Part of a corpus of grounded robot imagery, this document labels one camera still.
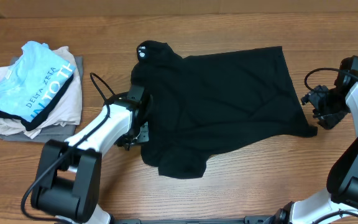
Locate black t-shirt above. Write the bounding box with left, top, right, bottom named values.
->
left=131, top=40, right=318, bottom=179

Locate grey folded shirt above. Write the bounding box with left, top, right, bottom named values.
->
left=0, top=55, right=84, bottom=144

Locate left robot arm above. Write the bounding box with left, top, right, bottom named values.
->
left=26, top=85, right=152, bottom=223

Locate light blue folded shirt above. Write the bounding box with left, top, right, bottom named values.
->
left=0, top=41, right=76, bottom=122

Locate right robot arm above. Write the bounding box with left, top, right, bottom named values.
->
left=265, top=55, right=358, bottom=224

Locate beige folded shirt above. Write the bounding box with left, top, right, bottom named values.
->
left=0, top=46, right=83, bottom=139

